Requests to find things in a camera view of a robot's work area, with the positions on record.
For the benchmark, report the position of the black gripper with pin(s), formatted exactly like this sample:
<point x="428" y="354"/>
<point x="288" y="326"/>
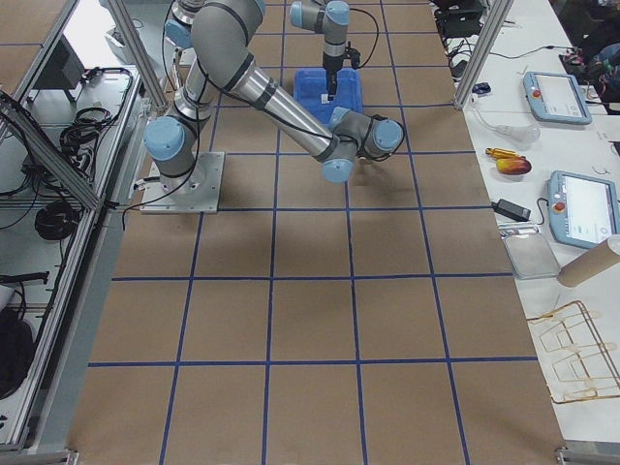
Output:
<point x="331" y="64"/>

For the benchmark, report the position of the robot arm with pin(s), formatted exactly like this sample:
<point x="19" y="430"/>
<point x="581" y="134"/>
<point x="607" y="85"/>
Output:
<point x="220" y="33"/>
<point x="331" y="20"/>

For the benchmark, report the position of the blue plastic tray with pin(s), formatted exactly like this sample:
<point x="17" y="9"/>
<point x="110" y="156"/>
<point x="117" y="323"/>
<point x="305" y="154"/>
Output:
<point x="310" y="84"/>

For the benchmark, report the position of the gold metal tool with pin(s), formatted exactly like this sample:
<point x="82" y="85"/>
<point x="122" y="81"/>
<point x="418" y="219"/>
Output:
<point x="500" y="153"/>

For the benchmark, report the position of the red yellow mango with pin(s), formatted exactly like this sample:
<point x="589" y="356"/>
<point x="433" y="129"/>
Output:
<point x="513" y="166"/>

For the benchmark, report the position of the black power adapter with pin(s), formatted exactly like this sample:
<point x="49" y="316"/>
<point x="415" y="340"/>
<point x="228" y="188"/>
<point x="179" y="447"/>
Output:
<point x="511" y="210"/>

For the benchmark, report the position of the upper teach pendant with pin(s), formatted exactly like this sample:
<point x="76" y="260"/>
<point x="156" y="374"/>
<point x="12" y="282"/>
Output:
<point x="556" y="98"/>

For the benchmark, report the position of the teach pendant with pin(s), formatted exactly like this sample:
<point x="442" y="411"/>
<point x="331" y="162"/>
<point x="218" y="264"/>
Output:
<point x="556" y="98"/>
<point x="583" y="210"/>

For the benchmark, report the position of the lower teach pendant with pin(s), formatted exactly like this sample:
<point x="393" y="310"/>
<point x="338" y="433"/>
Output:
<point x="583" y="210"/>

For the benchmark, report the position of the cardboard tube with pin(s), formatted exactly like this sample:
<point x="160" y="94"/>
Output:
<point x="594" y="261"/>

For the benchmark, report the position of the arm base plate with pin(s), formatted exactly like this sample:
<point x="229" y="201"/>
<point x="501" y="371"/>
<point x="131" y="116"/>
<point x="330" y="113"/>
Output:
<point x="201" y="193"/>

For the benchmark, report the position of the aluminium frame post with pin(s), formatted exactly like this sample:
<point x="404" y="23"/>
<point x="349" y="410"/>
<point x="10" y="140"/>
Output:
<point x="489" y="33"/>

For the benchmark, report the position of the gold wire rack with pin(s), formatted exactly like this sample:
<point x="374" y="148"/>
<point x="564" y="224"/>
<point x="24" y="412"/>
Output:
<point x="577" y="362"/>

